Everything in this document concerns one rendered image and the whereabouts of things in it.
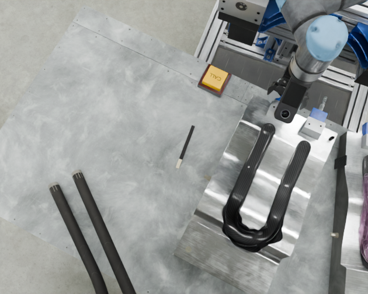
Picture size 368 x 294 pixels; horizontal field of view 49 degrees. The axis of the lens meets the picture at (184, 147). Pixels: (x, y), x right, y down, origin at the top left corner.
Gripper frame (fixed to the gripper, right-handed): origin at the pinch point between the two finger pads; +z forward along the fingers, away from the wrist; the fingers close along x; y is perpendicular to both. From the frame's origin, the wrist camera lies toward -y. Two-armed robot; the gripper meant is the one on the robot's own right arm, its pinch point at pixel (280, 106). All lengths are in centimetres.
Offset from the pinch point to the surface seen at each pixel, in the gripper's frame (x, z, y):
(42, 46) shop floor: 121, 93, 15
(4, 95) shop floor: 123, 92, -18
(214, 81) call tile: 20.3, 9.6, 2.4
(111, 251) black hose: 22, 4, -54
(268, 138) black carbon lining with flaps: -1.2, 5.1, -7.9
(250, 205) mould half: -4.0, 0.4, -27.9
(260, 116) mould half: 3.3, 4.4, -3.4
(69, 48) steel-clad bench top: 66, 13, -7
